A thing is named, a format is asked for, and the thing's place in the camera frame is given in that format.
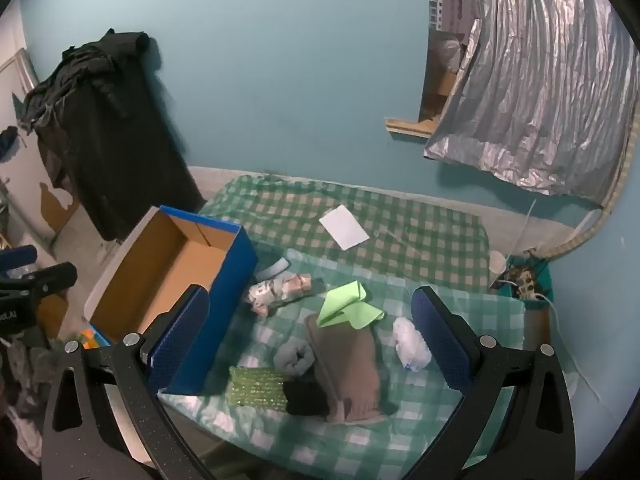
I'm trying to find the floral patterned cloth bundle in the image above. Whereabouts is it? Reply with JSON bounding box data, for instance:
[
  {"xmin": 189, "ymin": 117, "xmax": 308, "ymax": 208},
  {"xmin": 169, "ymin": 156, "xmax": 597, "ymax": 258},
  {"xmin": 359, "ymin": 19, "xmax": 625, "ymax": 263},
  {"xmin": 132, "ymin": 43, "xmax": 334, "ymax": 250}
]
[{"xmin": 242, "ymin": 272, "xmax": 326, "ymax": 318}]

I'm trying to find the lime green paper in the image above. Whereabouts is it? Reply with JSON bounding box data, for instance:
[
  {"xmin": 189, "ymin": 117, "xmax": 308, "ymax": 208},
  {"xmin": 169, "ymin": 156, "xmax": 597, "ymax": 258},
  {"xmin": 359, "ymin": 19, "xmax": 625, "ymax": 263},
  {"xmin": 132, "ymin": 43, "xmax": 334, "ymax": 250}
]
[{"xmin": 316, "ymin": 281, "xmax": 386, "ymax": 330}]

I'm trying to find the dark blue hanging item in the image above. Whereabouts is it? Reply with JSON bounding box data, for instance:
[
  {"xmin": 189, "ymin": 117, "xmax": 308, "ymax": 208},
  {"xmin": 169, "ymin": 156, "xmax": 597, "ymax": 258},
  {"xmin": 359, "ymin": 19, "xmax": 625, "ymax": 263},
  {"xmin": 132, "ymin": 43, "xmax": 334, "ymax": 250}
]
[{"xmin": 0, "ymin": 127, "xmax": 19, "ymax": 162}]

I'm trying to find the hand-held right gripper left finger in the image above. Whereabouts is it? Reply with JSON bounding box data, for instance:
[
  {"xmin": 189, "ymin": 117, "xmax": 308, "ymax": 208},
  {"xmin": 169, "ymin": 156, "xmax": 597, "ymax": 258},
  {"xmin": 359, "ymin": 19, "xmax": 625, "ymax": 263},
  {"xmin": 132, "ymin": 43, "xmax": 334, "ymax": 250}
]
[{"xmin": 42, "ymin": 284, "xmax": 211, "ymax": 480}]

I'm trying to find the white crumpled plastic bundle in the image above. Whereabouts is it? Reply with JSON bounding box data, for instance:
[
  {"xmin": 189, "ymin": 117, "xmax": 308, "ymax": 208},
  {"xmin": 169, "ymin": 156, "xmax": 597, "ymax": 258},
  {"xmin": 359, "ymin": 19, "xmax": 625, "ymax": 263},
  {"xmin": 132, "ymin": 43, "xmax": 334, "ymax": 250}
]
[{"xmin": 391, "ymin": 316, "xmax": 433, "ymax": 372}]

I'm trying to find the light green checked sheet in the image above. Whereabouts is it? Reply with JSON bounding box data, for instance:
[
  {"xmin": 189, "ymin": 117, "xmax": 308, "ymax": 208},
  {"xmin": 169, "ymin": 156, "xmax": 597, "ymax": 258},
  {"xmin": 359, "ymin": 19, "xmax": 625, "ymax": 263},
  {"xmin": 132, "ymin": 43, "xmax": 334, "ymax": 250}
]
[{"xmin": 157, "ymin": 249, "xmax": 526, "ymax": 480}]

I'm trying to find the green sparkly cloth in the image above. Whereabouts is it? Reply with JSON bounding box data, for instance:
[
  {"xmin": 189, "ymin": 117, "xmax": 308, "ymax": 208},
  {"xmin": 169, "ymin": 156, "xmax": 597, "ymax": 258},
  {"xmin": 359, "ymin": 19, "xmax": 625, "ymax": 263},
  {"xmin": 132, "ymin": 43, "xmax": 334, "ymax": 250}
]
[{"xmin": 229, "ymin": 366, "xmax": 288, "ymax": 406}]

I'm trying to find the white paper sheet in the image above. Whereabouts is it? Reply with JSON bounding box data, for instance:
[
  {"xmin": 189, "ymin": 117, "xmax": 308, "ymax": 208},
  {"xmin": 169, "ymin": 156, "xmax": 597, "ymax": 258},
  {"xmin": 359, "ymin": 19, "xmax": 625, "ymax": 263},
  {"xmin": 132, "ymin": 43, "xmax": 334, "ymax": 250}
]
[{"xmin": 319, "ymin": 205, "xmax": 371, "ymax": 251}]

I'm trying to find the black sock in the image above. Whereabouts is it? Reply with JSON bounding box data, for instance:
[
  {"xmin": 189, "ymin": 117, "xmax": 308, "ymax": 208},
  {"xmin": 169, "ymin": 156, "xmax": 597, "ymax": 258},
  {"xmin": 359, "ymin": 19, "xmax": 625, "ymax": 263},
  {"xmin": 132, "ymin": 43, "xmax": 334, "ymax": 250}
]
[{"xmin": 282, "ymin": 381, "xmax": 331, "ymax": 417}]

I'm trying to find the grey white band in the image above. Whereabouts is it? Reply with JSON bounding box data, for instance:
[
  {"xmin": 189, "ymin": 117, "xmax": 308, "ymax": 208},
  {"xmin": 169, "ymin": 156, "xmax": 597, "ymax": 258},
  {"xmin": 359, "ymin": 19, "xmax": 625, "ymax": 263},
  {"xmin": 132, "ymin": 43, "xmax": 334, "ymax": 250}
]
[{"xmin": 255, "ymin": 257, "xmax": 291, "ymax": 281}]

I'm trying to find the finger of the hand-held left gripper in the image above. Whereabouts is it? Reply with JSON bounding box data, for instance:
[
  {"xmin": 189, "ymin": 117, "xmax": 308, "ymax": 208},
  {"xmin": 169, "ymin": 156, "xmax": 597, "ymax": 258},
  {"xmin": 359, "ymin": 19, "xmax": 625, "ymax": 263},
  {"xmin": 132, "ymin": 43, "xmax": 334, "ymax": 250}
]
[
  {"xmin": 0, "ymin": 262, "xmax": 78, "ymax": 306},
  {"xmin": 0, "ymin": 245, "xmax": 39, "ymax": 276}
]

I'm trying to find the wooden window sill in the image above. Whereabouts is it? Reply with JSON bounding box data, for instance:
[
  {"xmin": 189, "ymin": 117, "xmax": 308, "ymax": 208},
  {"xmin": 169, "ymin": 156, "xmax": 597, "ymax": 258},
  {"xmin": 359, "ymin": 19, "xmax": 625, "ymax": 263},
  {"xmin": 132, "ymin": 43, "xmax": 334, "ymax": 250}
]
[{"xmin": 384, "ymin": 117, "xmax": 433, "ymax": 138}]

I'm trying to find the grey cloth pile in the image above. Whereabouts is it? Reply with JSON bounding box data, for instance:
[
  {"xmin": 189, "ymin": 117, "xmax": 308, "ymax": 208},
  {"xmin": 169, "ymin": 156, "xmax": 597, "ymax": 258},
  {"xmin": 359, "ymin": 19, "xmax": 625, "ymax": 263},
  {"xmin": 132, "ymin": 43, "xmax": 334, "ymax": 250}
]
[{"xmin": 0, "ymin": 335, "xmax": 56, "ymax": 461}]

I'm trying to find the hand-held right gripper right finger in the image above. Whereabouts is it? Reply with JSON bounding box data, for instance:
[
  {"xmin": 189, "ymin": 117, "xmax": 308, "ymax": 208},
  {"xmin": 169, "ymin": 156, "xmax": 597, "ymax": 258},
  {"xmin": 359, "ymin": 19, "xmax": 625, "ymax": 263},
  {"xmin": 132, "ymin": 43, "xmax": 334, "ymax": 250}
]
[{"xmin": 407, "ymin": 286, "xmax": 576, "ymax": 480}]

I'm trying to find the dark green checked blanket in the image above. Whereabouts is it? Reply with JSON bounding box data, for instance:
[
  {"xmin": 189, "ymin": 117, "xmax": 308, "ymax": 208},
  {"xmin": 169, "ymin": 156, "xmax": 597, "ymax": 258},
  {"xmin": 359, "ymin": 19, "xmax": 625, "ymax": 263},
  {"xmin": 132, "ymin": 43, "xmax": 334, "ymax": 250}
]
[{"xmin": 197, "ymin": 175, "xmax": 491, "ymax": 293}]

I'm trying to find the grey rolled sock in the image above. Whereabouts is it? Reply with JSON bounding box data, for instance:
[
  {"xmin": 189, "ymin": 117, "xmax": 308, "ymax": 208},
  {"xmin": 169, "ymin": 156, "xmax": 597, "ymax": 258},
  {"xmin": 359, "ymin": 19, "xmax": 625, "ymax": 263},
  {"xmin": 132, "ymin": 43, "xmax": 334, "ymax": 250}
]
[{"xmin": 273, "ymin": 342, "xmax": 317, "ymax": 377}]

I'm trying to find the white cable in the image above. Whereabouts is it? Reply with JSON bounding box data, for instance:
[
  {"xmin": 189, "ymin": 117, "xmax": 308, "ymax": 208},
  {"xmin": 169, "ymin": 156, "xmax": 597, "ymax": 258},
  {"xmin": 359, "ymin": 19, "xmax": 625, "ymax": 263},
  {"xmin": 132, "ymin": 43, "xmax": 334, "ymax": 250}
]
[{"xmin": 547, "ymin": 295, "xmax": 601, "ymax": 401}]

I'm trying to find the blue cardboard box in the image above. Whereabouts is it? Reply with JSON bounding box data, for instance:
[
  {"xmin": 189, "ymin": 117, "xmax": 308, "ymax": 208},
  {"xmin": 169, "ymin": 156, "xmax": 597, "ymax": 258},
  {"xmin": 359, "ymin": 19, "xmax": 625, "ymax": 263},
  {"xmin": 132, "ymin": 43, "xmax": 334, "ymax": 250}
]
[{"xmin": 90, "ymin": 205, "xmax": 259, "ymax": 396}]

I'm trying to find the silver foil curtain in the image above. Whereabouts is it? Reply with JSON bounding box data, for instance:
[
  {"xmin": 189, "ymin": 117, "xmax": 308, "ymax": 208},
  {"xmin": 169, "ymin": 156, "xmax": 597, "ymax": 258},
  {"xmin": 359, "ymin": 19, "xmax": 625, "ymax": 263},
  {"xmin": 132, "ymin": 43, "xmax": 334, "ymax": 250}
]
[{"xmin": 424, "ymin": 0, "xmax": 640, "ymax": 208}]

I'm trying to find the black hanging garment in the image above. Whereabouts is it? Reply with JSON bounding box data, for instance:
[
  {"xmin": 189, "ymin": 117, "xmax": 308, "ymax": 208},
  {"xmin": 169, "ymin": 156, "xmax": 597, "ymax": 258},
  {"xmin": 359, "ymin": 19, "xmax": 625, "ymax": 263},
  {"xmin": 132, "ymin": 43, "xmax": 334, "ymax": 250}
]
[{"xmin": 20, "ymin": 30, "xmax": 206, "ymax": 243}]

